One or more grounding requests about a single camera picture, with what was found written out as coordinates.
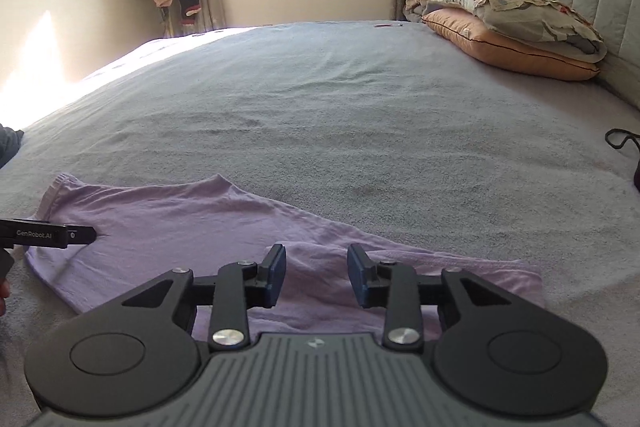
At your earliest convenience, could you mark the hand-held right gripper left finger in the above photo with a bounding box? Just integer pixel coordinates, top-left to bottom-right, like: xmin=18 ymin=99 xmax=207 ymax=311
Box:
xmin=121 ymin=243 xmax=288 ymax=351

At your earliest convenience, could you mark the lilac t-shirt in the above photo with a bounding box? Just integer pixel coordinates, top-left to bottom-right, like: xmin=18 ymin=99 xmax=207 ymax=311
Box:
xmin=24 ymin=173 xmax=546 ymax=348

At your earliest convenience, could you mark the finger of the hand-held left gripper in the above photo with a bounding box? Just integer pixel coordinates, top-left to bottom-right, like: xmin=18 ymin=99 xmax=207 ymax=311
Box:
xmin=65 ymin=226 xmax=97 ymax=249

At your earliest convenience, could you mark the orange pillow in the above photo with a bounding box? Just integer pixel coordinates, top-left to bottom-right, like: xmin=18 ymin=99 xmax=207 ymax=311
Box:
xmin=422 ymin=8 xmax=601 ymax=82

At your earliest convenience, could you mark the grey bed blanket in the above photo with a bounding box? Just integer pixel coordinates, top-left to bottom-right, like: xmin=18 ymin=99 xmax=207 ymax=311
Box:
xmin=0 ymin=21 xmax=640 ymax=427

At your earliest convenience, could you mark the black cord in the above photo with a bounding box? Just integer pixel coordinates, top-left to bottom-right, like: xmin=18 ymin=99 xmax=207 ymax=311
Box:
xmin=604 ymin=128 xmax=640 ymax=152

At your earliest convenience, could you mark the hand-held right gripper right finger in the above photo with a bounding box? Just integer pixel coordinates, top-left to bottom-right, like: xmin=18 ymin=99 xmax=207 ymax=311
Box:
xmin=346 ymin=243 xmax=498 ymax=351

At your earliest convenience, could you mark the floral ruffled pillow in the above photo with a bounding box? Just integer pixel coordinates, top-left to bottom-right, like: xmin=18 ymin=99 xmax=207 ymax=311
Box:
xmin=467 ymin=0 xmax=608 ymax=66

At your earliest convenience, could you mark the crumpled dark garment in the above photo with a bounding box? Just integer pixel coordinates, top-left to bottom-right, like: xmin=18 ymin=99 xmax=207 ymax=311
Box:
xmin=0 ymin=122 xmax=25 ymax=170

